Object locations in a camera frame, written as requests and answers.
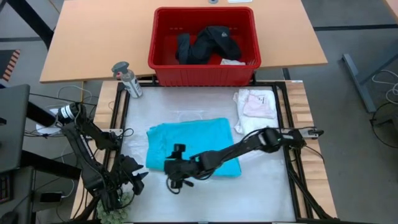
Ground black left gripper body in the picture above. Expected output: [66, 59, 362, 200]
[108, 161, 134, 200]

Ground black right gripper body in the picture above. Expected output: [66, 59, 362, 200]
[164, 152, 203, 181]

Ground teal garment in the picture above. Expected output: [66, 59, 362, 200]
[145, 117, 243, 178]

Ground white lace garment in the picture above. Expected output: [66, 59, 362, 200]
[233, 88, 280, 136]

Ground pale pink underwear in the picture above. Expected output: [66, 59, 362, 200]
[242, 94, 277, 119]

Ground red plastic bin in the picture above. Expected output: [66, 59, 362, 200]
[147, 6, 262, 87]

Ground small green plant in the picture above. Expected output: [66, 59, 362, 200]
[96, 191, 133, 224]

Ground black phone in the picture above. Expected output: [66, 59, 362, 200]
[39, 192, 63, 205]

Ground clear spray bottle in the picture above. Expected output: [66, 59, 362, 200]
[111, 61, 144, 99]

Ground small white cloth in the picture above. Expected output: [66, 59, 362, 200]
[220, 58, 246, 66]

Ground black garment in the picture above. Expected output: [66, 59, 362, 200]
[175, 26, 243, 65]

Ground light wooden desk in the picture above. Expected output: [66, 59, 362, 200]
[39, 0, 328, 83]

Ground hazard striped mat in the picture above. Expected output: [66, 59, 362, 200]
[0, 49, 21, 82]

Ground black desk leg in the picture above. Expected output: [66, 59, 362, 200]
[6, 0, 55, 50]

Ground grey desk leg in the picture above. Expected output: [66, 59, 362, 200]
[341, 40, 398, 113]

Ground black right camera cable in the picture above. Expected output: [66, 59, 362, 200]
[165, 179, 182, 195]

